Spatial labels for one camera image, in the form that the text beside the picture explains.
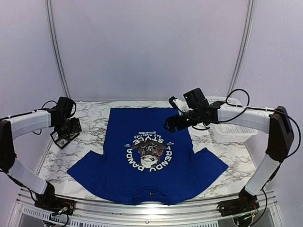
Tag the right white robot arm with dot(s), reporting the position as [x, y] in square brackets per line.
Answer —
[275, 122]

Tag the black brooch display box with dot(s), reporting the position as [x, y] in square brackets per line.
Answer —
[72, 135]

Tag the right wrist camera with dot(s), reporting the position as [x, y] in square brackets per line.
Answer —
[179, 105]

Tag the right aluminium corner post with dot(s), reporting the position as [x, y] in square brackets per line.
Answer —
[243, 45]

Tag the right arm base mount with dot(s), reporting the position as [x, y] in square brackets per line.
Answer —
[237, 206]

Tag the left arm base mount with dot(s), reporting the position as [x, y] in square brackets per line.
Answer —
[56, 205]

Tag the blue printed t-shirt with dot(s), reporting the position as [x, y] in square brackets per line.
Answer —
[144, 162]

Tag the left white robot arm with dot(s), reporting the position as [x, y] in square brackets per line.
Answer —
[16, 134]

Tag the aluminium front rail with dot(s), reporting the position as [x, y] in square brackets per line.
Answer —
[98, 213]

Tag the left aluminium corner post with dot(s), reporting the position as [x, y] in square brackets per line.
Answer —
[55, 47]

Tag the aluminium corner post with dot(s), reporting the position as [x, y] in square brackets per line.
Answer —
[55, 47]
[243, 45]

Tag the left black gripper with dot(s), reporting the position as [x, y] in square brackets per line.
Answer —
[75, 126]

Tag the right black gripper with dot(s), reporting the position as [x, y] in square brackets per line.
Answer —
[170, 120]

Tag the white plastic basket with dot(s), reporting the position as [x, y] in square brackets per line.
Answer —
[227, 133]

